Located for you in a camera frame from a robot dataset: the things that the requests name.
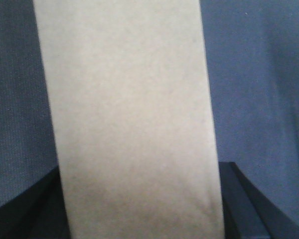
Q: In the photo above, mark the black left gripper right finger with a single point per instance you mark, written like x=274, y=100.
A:
x=249, y=214

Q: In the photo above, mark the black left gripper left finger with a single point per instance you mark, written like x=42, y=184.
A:
x=37, y=213

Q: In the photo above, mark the brown cardboard package box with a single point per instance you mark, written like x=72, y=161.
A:
x=130, y=102

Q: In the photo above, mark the dark grey conveyor belt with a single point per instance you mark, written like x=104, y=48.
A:
x=252, y=51

